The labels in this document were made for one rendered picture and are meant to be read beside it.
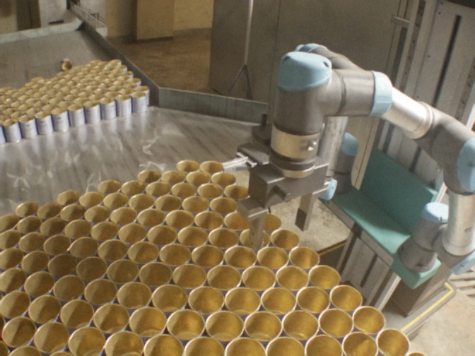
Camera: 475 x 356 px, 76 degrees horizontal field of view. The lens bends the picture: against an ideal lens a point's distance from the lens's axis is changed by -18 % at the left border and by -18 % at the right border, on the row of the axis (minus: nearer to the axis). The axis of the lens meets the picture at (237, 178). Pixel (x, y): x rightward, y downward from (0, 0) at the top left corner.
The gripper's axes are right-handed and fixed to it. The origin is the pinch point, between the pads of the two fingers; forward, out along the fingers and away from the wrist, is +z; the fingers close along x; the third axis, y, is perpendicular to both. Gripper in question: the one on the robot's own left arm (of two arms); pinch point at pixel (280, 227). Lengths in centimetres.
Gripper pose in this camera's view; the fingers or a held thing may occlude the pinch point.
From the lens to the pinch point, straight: 67.0
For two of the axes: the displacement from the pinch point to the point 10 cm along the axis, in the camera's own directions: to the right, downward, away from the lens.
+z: -0.6, 8.4, 5.4
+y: 5.2, 4.9, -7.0
